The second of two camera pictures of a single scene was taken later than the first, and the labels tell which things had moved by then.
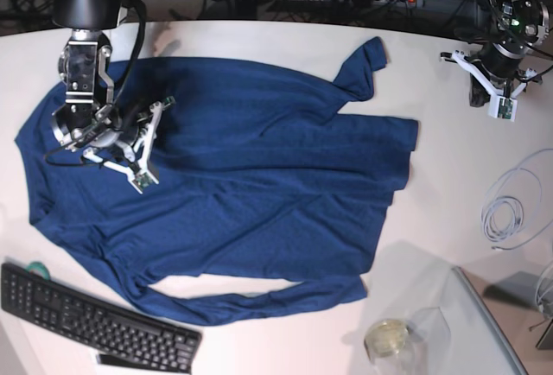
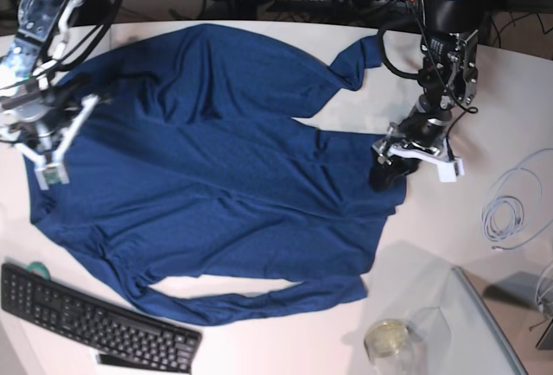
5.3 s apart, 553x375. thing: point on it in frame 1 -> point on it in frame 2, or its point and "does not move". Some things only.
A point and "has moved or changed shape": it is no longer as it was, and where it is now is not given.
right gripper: (498, 62) -> (425, 126)
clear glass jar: (384, 337) does not move
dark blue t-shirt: (261, 172) has moved or changed shape
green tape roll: (39, 268) does not move
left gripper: (126, 128) -> (51, 112)
